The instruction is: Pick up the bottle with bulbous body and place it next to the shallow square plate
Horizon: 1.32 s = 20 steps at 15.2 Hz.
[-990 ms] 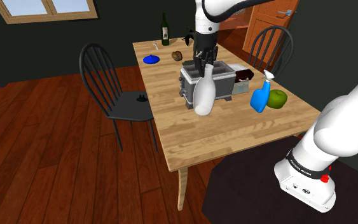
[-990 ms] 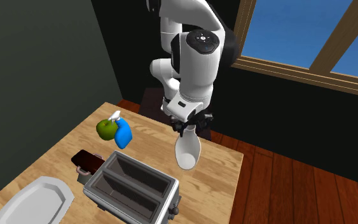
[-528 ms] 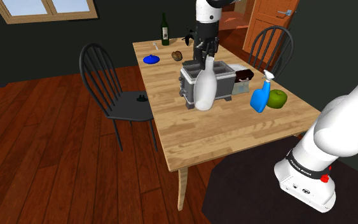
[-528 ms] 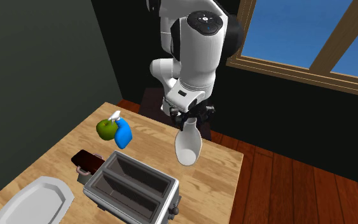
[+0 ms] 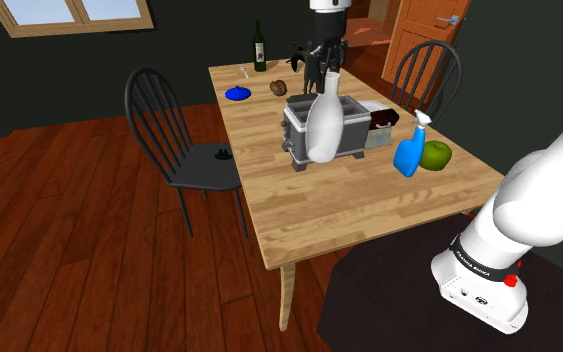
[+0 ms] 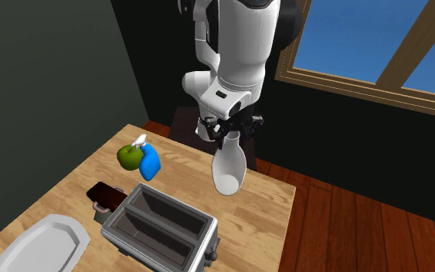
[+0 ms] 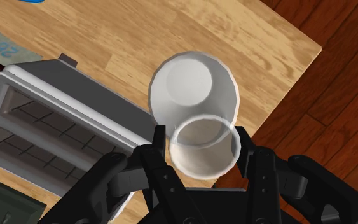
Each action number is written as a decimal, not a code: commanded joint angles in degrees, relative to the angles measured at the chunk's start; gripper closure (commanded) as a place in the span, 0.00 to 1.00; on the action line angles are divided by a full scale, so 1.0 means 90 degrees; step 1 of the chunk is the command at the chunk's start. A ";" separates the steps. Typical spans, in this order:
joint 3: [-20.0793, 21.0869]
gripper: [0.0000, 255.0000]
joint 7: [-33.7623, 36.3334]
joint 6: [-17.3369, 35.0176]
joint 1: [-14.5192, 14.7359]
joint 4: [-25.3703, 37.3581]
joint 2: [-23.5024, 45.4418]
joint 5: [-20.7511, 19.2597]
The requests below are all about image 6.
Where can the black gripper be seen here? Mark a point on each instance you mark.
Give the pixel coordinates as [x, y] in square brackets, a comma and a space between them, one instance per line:
[232, 123]

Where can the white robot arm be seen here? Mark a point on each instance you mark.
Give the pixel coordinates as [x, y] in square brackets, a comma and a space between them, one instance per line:
[241, 45]

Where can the white vase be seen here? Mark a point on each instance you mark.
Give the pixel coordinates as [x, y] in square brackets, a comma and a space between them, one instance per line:
[229, 165]

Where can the dark robot stand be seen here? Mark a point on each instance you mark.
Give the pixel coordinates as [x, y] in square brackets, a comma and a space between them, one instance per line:
[183, 124]

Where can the blue spray bottle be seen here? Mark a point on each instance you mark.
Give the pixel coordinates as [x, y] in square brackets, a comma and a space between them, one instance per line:
[150, 165]

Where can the wooden table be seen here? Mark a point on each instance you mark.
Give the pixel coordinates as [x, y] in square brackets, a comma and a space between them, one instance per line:
[258, 226]

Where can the green apple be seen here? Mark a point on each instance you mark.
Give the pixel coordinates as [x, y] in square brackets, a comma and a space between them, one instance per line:
[127, 159]

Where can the silver two-slot toaster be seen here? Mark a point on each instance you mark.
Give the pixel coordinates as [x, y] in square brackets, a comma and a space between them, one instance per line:
[164, 226]

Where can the wooden framed window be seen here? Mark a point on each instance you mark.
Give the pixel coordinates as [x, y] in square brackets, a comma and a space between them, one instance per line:
[352, 37]

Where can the white octagonal plate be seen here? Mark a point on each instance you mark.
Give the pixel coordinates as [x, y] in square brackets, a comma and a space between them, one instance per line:
[40, 245]

